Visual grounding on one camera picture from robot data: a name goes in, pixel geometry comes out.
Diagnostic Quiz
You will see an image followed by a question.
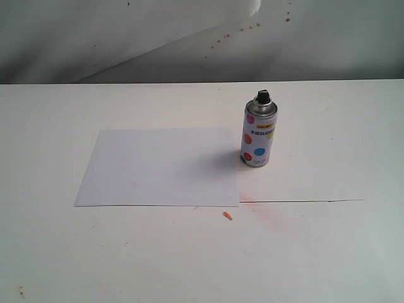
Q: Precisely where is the white dotted spray paint can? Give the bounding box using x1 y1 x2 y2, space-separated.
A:
240 90 278 168

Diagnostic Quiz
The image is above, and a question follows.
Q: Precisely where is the white paper sheet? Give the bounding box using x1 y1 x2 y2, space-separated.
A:
74 128 239 207

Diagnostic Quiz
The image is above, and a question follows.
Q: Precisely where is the white backdrop sheet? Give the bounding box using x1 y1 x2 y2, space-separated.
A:
1 1 403 84

